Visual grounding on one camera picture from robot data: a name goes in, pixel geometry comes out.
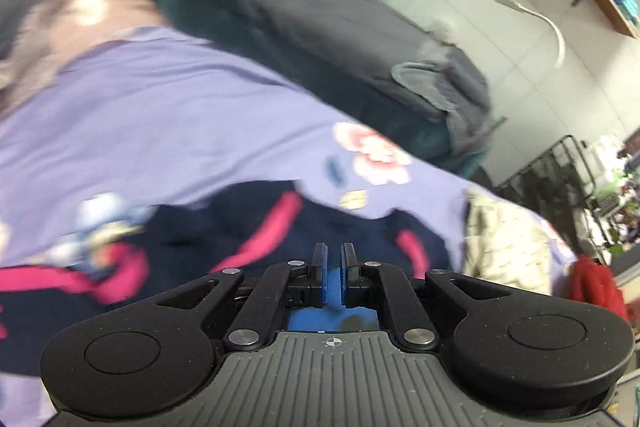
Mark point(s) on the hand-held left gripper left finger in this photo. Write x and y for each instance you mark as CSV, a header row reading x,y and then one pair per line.
x,y
325,287

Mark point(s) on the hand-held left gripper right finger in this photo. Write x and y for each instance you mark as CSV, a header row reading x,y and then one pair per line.
x,y
346,287

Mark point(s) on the navy cartoon print garment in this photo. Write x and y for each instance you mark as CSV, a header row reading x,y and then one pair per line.
x,y
200,237

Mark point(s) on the cream polka dot garment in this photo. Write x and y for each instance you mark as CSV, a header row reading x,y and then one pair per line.
x,y
505,242

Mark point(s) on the dark grey folded cloth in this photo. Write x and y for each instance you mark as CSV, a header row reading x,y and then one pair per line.
x,y
470,107

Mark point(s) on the grey trimmed blanket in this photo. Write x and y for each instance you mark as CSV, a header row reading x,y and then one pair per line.
x,y
422,82

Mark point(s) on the black metal rack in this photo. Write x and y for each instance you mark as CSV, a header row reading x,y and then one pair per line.
x,y
545,187

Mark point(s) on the purple floral bed sheet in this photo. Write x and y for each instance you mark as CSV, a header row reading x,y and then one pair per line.
x,y
150,132

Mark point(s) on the red cloth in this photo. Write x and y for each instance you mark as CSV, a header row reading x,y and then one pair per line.
x,y
595,287

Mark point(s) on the dark grey quilt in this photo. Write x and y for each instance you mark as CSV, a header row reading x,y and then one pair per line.
x,y
300,22

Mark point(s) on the cluttered table items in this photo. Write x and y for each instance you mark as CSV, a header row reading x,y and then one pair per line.
x,y
617,197

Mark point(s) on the white gooseneck lamp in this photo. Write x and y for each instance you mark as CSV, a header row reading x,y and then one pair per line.
x,y
552,32

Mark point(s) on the pink dotted cloth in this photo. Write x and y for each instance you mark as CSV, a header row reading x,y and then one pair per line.
x,y
115,2

